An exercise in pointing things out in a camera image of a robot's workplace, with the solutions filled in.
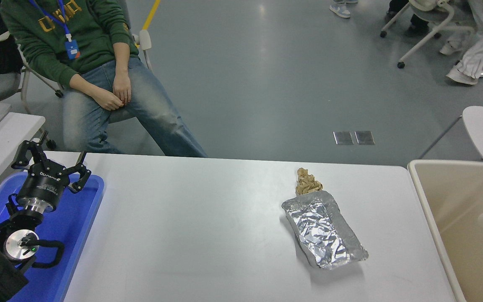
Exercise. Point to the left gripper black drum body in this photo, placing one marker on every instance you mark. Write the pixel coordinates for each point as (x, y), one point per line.
(42, 184)

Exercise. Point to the silver foil tray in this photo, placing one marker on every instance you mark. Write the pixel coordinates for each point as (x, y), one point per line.
(321, 235)

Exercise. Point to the tan paper ball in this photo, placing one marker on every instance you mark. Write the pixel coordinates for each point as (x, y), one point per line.
(307, 184)

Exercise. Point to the person's left forearm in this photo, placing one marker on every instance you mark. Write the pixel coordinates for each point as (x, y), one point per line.
(120, 61)

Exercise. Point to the person's right forearm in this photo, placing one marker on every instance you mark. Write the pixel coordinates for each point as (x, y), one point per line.
(82, 83)

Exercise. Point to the person's right hand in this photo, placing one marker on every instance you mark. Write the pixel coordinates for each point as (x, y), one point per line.
(107, 101)

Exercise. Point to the person's left hand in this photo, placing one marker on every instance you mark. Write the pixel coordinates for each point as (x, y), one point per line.
(122, 89)

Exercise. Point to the white side table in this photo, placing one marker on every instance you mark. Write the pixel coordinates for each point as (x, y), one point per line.
(6, 142)

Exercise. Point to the large pale plastic bin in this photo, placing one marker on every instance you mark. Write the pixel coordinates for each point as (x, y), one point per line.
(455, 197)

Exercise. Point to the blue plastic tray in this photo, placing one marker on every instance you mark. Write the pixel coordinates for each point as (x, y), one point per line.
(74, 235)

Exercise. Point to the blue id badge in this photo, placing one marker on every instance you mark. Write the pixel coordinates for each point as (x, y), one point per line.
(72, 50)

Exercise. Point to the person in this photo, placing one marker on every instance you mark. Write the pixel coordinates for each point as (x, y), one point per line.
(90, 37)
(417, 23)
(482, 46)
(341, 10)

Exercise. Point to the metal floor socket plate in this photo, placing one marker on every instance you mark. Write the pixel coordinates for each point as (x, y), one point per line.
(364, 138)
(343, 138)

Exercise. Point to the white frame rolling chair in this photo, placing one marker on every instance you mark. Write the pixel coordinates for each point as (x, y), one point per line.
(434, 19)

